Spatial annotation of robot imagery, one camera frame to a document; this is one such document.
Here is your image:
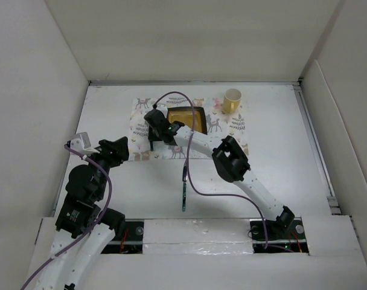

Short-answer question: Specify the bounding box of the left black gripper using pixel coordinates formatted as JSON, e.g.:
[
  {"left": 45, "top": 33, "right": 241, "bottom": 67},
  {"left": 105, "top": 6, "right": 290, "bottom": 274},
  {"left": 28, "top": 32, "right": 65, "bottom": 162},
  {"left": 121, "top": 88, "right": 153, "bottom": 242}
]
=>
[{"left": 82, "top": 136, "right": 128, "bottom": 199}]

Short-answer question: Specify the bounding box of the square yellow black plate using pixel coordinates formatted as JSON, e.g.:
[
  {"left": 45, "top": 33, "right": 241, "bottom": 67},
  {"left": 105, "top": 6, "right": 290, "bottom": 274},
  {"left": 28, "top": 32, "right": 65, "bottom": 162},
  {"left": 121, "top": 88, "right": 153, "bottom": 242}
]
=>
[{"left": 167, "top": 106, "right": 208, "bottom": 135}]

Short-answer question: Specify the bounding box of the knife with teal handle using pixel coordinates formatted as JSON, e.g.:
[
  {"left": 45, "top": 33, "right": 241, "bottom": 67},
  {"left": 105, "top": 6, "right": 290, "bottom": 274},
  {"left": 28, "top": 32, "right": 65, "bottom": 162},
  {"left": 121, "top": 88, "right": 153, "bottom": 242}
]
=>
[{"left": 182, "top": 161, "right": 188, "bottom": 212}]

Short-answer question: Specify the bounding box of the floral animal print cloth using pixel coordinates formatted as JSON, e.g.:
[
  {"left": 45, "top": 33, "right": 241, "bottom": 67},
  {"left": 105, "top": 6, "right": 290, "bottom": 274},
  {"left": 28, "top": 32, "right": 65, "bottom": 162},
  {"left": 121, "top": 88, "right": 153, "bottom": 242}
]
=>
[{"left": 128, "top": 94, "right": 249, "bottom": 161}]

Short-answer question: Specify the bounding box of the yellow mug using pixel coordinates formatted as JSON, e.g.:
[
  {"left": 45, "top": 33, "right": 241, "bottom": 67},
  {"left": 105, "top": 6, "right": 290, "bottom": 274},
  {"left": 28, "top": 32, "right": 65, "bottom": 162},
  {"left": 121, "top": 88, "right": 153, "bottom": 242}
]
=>
[{"left": 222, "top": 88, "right": 242, "bottom": 114}]

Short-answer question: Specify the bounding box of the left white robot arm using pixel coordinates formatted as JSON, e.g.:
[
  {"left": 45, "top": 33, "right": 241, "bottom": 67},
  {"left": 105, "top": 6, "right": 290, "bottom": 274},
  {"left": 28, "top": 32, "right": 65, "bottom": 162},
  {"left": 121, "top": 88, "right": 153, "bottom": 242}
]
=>
[{"left": 34, "top": 132, "right": 129, "bottom": 289}]

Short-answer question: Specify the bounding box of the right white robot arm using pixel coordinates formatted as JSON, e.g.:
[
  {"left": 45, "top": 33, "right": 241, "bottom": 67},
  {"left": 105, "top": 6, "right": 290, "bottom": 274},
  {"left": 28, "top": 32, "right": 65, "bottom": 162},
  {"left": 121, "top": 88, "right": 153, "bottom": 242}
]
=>
[{"left": 144, "top": 109, "right": 295, "bottom": 240}]

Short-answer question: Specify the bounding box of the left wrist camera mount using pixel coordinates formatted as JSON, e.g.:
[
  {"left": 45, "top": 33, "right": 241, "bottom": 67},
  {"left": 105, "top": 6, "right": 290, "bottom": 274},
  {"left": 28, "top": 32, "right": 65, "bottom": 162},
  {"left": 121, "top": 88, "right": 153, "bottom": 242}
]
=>
[{"left": 66, "top": 132, "right": 95, "bottom": 156}]

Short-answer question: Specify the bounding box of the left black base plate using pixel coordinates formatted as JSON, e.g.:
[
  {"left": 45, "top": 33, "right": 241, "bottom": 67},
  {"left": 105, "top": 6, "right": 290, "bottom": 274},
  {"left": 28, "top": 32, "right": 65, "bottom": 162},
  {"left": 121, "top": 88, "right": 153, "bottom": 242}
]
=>
[{"left": 101, "top": 219, "right": 144, "bottom": 254}]

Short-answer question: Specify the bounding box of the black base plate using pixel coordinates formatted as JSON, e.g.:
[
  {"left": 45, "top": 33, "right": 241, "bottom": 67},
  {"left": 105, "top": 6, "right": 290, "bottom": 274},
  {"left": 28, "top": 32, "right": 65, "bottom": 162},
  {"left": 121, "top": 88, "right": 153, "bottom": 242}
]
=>
[
  {"left": 101, "top": 219, "right": 144, "bottom": 254},
  {"left": 247, "top": 217, "right": 309, "bottom": 254}
]

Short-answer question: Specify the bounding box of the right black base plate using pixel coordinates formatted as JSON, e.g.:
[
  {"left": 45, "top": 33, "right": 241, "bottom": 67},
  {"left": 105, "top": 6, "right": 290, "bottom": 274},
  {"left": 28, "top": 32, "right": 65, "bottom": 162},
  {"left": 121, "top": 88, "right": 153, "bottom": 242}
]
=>
[{"left": 247, "top": 217, "right": 309, "bottom": 254}]

